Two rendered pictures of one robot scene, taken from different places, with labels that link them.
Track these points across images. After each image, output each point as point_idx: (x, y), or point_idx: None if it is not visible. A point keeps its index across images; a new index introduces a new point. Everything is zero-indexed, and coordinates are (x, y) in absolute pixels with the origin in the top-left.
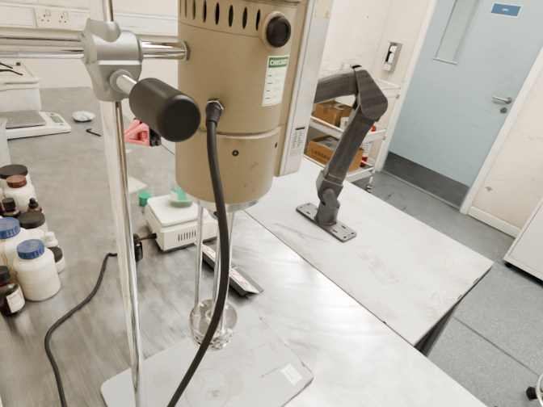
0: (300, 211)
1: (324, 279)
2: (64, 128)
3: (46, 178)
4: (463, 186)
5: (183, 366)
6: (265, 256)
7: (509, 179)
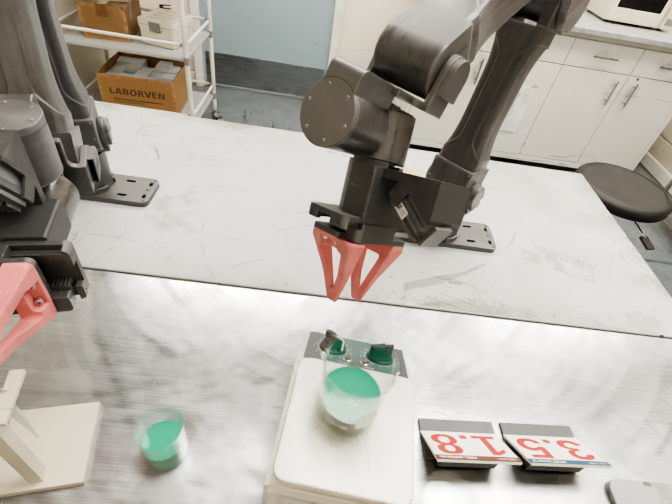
0: (398, 238)
1: (563, 331)
2: None
3: None
4: (317, 72)
5: None
6: (482, 361)
7: (362, 47)
